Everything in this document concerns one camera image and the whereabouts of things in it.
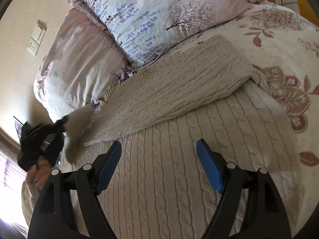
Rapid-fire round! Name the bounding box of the beige cable-knit sweater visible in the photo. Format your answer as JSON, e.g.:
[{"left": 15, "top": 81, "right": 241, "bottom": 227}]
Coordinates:
[{"left": 63, "top": 35, "right": 303, "bottom": 238}]

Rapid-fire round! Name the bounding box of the person's left hand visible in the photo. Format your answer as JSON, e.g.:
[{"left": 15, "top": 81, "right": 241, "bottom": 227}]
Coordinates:
[{"left": 26, "top": 159, "right": 52, "bottom": 190}]

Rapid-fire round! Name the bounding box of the pink floral left pillow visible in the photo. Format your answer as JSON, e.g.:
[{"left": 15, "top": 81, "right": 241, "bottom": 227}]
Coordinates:
[{"left": 33, "top": 9, "right": 137, "bottom": 121}]

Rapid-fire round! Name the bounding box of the blue lavender print pillow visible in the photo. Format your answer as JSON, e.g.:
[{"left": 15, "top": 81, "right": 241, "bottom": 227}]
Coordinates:
[{"left": 67, "top": 0, "right": 255, "bottom": 66}]

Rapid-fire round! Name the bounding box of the floral bed sheet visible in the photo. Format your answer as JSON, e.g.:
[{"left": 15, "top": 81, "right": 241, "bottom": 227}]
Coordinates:
[{"left": 138, "top": 5, "right": 318, "bottom": 238}]

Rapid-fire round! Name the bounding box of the white wall switch plate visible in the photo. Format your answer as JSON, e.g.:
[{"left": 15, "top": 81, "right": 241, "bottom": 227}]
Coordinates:
[{"left": 27, "top": 20, "right": 47, "bottom": 57}]

